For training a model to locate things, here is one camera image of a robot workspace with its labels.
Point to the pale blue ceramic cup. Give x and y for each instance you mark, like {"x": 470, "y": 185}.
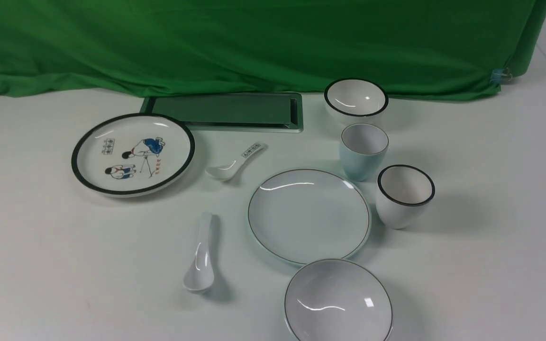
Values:
{"x": 362, "y": 149}

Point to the plain white ceramic spoon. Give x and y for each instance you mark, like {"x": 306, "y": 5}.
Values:
{"x": 200, "y": 276}

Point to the pale blue shallow bowl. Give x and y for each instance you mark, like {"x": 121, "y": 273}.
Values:
{"x": 337, "y": 300}

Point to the patterned white ceramic spoon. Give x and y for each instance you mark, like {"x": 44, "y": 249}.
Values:
{"x": 227, "y": 172}

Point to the pale blue flat plate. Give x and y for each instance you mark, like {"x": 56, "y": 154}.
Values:
{"x": 304, "y": 215}

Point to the white black-rimmed small bowl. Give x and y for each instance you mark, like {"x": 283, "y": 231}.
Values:
{"x": 351, "y": 101}

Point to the white black-rimmed cup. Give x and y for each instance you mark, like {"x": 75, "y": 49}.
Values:
{"x": 403, "y": 193}

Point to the illustrated black-rimmed plate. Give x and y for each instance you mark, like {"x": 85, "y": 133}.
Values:
{"x": 133, "y": 155}

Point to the green backdrop cloth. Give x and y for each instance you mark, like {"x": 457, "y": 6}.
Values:
{"x": 447, "y": 50}

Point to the blue binder clip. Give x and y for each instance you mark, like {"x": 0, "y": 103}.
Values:
{"x": 501, "y": 76}

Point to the metal table cable hatch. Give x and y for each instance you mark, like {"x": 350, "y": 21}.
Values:
{"x": 247, "y": 112}

